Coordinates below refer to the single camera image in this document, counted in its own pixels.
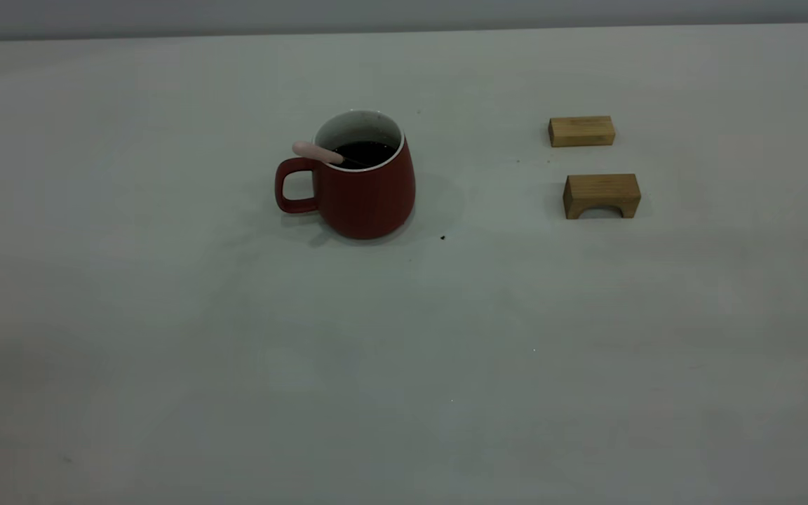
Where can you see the red ceramic mug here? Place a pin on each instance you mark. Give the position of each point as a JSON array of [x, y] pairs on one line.
[[369, 203]]

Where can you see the dark coffee liquid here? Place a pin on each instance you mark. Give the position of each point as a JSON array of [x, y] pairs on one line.
[[372, 152]]

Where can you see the arched wooden block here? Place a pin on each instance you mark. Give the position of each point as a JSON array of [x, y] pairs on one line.
[[601, 188]]

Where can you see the flat wooden block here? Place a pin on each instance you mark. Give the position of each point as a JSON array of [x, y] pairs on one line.
[[581, 131]]

